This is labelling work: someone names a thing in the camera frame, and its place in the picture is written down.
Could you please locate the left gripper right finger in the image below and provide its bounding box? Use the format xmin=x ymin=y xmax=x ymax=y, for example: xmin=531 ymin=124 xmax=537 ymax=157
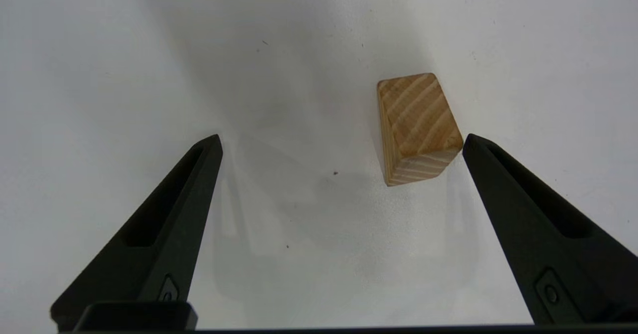
xmin=462 ymin=134 xmax=638 ymax=326

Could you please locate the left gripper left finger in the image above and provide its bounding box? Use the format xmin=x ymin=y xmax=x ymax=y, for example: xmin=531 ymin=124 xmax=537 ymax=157
xmin=50 ymin=135 xmax=224 ymax=332

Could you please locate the triangular wooden building block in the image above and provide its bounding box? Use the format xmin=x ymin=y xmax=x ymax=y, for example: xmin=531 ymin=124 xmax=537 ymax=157
xmin=376 ymin=73 xmax=464 ymax=187

